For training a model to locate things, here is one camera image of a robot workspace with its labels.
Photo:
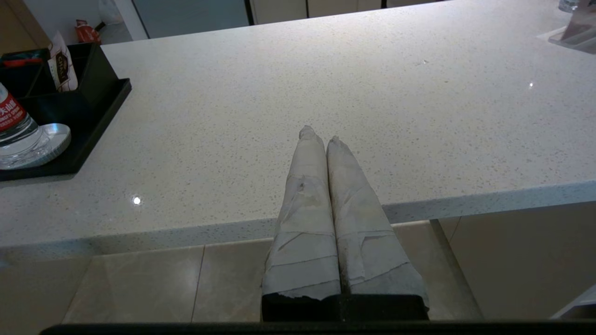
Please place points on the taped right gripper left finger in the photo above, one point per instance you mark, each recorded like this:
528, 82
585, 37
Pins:
305, 232

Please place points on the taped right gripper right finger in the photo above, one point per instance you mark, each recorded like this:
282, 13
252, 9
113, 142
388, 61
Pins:
368, 251

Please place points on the white tea bag packet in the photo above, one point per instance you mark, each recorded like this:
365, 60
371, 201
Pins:
63, 65

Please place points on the grey kitchen base cabinets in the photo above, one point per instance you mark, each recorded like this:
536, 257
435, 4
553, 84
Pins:
279, 7

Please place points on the black rectangular serving tray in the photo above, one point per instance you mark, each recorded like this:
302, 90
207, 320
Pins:
93, 125

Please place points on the black compartment organizer box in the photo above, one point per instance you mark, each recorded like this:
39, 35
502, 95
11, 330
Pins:
93, 79

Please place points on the white round coaster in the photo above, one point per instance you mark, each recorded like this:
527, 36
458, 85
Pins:
58, 139

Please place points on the red bag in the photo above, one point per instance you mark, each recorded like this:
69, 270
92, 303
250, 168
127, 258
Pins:
87, 33

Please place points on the clear acrylic stand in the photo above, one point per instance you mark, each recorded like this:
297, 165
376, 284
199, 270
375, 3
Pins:
577, 32

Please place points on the red sachet packet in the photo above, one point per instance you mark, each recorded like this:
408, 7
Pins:
21, 62

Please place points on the brown wooden door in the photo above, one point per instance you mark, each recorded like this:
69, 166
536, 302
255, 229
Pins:
18, 23

